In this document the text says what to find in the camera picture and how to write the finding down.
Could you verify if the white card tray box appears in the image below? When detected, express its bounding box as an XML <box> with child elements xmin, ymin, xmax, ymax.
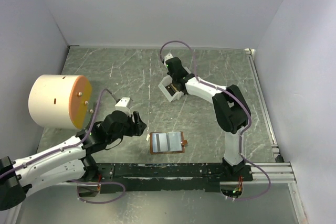
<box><xmin>158</xmin><ymin>65</ymin><xmax>195</xmax><ymax>102</ymax></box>

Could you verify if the white striped credit card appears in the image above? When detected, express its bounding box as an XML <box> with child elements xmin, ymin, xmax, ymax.
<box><xmin>153</xmin><ymin>133</ymin><xmax>170</xmax><ymax>153</ymax></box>

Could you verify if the brown leather card holder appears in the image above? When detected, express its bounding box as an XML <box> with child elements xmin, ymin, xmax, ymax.
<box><xmin>150</xmin><ymin>131</ymin><xmax>188</xmax><ymax>155</ymax></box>

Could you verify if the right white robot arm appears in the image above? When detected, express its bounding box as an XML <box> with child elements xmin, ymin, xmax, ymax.
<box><xmin>159</xmin><ymin>53</ymin><xmax>251</xmax><ymax>181</ymax></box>

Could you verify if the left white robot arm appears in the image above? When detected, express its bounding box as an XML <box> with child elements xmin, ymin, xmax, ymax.
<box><xmin>1</xmin><ymin>111</ymin><xmax>147</xmax><ymax>211</ymax></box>

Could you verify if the white cylinder with orange lid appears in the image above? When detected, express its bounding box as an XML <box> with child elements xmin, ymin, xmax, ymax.
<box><xmin>28</xmin><ymin>74</ymin><xmax>92</xmax><ymax>130</ymax></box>

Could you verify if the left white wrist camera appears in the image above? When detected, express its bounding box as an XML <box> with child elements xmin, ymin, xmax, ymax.
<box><xmin>114</xmin><ymin>97</ymin><xmax>132</xmax><ymax>117</ymax></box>

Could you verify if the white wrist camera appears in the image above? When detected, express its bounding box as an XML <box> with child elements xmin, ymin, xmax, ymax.
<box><xmin>114</xmin><ymin>97</ymin><xmax>132</xmax><ymax>117</ymax></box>
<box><xmin>164</xmin><ymin>53</ymin><xmax>174</xmax><ymax>62</ymax></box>

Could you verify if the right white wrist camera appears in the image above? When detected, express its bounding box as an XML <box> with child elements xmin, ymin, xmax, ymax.
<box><xmin>164</xmin><ymin>53</ymin><xmax>174</xmax><ymax>62</ymax></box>

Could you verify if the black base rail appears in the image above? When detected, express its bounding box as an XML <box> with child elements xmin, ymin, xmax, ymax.
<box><xmin>79</xmin><ymin>163</ymin><xmax>253</xmax><ymax>194</ymax></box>

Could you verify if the white corner bracket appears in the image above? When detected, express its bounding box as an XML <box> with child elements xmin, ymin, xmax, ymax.
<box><xmin>244</xmin><ymin>48</ymin><xmax>256</xmax><ymax>57</ymax></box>

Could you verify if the aluminium frame rail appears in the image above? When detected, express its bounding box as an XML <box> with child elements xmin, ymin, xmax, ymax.
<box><xmin>247</xmin><ymin>55</ymin><xmax>296</xmax><ymax>184</ymax></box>

